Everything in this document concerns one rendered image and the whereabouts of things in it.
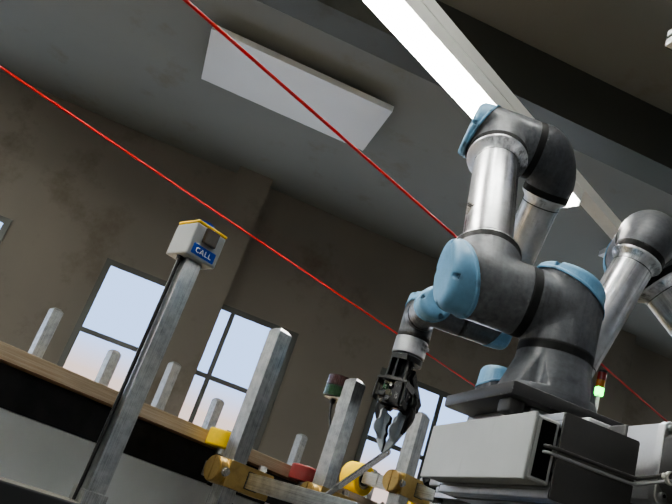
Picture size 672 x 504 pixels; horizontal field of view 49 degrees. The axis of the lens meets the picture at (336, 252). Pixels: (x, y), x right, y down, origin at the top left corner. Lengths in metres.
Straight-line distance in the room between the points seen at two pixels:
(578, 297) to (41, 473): 1.01
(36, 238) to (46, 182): 0.47
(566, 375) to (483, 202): 0.34
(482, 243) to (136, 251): 5.09
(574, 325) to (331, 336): 5.10
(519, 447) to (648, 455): 0.15
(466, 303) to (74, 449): 0.81
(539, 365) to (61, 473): 0.91
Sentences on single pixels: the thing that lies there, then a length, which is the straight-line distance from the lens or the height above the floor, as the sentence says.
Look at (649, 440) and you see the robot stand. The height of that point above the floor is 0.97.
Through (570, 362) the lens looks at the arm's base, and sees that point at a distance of 1.14.
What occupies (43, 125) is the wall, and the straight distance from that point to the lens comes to 6.51.
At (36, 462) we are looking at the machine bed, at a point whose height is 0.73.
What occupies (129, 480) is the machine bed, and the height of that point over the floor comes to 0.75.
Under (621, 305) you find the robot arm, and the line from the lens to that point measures 1.42.
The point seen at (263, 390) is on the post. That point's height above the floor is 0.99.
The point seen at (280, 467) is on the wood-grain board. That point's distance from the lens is 1.75.
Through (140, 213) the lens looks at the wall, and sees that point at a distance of 6.20.
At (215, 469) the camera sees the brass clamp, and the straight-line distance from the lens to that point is 1.44.
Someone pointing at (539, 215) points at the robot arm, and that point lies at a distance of 1.52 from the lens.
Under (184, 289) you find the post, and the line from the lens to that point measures 1.36.
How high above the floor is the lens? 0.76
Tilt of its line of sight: 21 degrees up
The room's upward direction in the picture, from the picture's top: 19 degrees clockwise
